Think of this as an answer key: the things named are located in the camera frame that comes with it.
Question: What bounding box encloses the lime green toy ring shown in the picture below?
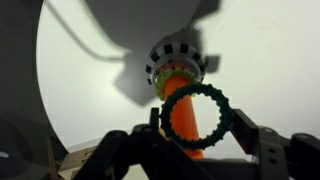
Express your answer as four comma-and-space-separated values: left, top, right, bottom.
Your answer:
153, 66, 198, 102

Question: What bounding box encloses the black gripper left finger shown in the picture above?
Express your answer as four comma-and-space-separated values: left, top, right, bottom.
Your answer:
148, 107, 162, 135

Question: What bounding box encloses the orange stacking post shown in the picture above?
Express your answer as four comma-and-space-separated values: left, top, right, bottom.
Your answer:
162, 75, 205, 160

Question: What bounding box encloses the dark green toy ring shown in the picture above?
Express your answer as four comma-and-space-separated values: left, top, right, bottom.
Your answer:
159, 82, 232, 151

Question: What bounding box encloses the black white striped ring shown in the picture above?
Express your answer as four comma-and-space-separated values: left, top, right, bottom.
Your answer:
144, 42, 207, 86

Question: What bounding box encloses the wooden tray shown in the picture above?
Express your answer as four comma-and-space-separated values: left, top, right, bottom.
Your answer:
46, 134, 103, 180

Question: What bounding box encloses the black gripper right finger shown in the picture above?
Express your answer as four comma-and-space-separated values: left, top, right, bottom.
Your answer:
229, 108, 260, 155

